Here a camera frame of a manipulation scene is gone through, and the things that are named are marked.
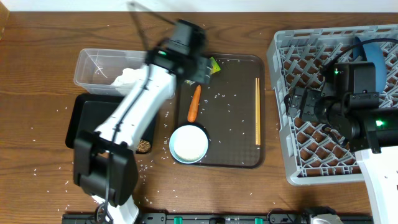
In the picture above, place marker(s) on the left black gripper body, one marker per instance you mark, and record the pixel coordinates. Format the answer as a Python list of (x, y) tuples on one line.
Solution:
[(203, 72)]

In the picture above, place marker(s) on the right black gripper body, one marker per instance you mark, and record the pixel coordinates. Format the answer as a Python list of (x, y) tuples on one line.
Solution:
[(306, 106)]

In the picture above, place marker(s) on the foil snack wrapper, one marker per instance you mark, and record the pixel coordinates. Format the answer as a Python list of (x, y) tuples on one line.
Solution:
[(215, 66)]

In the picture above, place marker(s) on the white napkin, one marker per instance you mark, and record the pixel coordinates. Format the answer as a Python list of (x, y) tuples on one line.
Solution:
[(126, 80)]

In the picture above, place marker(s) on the dark blue plate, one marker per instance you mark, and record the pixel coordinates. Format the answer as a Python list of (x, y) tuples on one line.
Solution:
[(372, 53)]

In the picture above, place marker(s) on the brown food scrap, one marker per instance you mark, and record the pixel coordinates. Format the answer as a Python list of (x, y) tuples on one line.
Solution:
[(143, 147)]

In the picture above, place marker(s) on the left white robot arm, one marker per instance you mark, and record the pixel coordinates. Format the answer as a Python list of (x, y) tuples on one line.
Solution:
[(104, 160)]

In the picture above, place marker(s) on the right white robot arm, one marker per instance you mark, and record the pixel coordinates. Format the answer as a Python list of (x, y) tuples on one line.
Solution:
[(371, 133)]

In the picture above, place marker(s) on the grey dishwasher rack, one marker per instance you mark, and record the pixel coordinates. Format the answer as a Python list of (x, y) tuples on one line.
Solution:
[(294, 57)]

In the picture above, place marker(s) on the orange carrot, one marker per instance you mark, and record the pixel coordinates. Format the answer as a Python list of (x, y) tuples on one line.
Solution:
[(193, 109)]

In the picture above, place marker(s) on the right wooden chopstick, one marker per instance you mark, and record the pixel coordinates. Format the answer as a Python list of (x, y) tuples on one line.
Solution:
[(259, 111)]

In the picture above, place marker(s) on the wooden chopstick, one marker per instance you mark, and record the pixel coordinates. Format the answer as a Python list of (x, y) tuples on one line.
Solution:
[(256, 112), (259, 111)]

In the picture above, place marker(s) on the brown serving tray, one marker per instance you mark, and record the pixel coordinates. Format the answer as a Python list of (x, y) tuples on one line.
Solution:
[(227, 112)]

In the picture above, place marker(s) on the left wooden chopstick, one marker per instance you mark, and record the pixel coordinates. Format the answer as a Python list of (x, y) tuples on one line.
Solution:
[(256, 112)]

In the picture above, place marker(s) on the light blue rice bowl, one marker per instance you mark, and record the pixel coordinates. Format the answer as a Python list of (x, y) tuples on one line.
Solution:
[(188, 144)]

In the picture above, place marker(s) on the clear plastic bin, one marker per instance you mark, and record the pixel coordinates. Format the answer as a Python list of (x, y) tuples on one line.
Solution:
[(96, 69)]

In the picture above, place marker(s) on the black plastic tray bin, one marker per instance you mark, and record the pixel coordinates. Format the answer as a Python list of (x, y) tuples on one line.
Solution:
[(89, 112)]

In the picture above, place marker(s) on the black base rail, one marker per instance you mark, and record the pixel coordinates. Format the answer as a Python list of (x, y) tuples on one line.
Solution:
[(273, 217)]

